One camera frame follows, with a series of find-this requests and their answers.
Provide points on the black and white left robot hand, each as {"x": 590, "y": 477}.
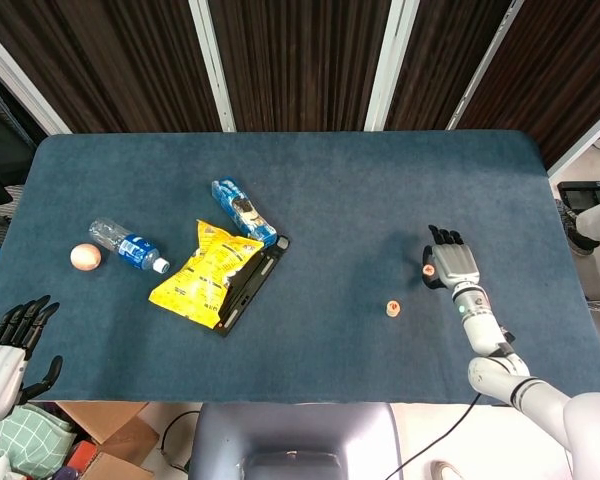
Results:
{"x": 0, "y": 377}

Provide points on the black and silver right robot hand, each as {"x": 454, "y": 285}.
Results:
{"x": 455, "y": 265}

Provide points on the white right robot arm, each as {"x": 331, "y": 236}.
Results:
{"x": 482, "y": 330}

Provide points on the green checked cloth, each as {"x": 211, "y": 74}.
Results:
{"x": 40, "y": 440}

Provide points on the red notebook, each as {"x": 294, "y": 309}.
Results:
{"x": 82, "y": 455}

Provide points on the dark grey sneaker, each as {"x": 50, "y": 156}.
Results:
{"x": 577, "y": 243}

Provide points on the brown cardboard box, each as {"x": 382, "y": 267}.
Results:
{"x": 115, "y": 425}

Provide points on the blue felt table cloth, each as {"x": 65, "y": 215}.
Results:
{"x": 330, "y": 200}

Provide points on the black floor tray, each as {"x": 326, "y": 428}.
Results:
{"x": 580, "y": 189}

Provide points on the beige wooden ball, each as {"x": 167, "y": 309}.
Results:
{"x": 85, "y": 257}

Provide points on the clear plastic water bottle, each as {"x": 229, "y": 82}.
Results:
{"x": 130, "y": 247}

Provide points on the white sneaker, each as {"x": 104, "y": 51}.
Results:
{"x": 447, "y": 471}

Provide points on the blue cookie pack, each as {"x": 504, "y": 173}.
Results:
{"x": 240, "y": 207}

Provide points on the yellow chips bag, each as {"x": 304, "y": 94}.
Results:
{"x": 205, "y": 280}

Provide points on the dark monitor screen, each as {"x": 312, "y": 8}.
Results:
{"x": 0, "y": 145}

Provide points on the grey robot torso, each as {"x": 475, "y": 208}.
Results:
{"x": 290, "y": 430}

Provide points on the white partition post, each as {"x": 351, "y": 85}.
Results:
{"x": 25, "y": 82}
{"x": 585, "y": 137}
{"x": 390, "y": 65}
{"x": 212, "y": 65}
{"x": 485, "y": 65}

